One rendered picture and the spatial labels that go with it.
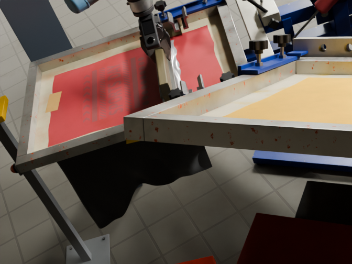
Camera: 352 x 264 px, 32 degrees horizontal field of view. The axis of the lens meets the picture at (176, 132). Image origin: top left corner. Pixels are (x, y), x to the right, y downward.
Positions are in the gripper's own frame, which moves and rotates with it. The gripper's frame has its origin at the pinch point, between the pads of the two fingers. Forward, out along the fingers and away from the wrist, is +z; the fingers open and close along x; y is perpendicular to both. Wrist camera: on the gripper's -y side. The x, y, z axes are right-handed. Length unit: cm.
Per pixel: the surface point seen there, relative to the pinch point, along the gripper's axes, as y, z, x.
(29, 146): -20, 2, 48
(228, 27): 9.0, 1.2, -24.2
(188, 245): 5, 100, 21
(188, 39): 15.6, 4.8, -9.4
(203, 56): 2.4, 5.0, -13.3
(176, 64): 2.5, 4.7, -3.5
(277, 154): 39, 95, -29
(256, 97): -73, -30, -25
